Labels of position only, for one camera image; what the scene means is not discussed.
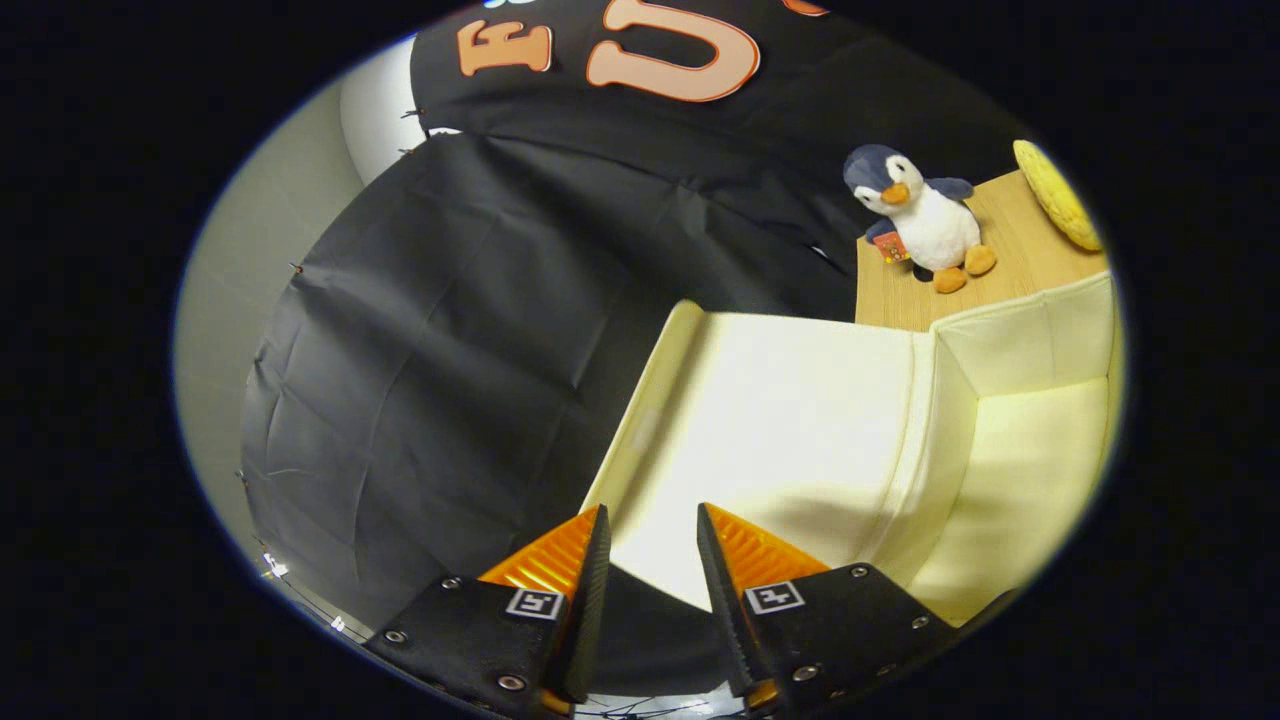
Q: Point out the yellow round plush cushion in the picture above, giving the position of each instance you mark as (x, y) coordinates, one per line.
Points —
(1055, 195)

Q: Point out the cream fabric storage box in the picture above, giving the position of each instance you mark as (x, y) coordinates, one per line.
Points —
(800, 420)

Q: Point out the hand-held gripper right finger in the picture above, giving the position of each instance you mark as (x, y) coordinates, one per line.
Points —
(725, 620)

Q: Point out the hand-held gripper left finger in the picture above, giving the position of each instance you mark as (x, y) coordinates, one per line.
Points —
(590, 620)

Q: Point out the black backdrop cloth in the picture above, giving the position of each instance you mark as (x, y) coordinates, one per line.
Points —
(450, 350)

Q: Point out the penguin plush toy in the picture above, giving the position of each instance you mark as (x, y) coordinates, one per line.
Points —
(935, 225)

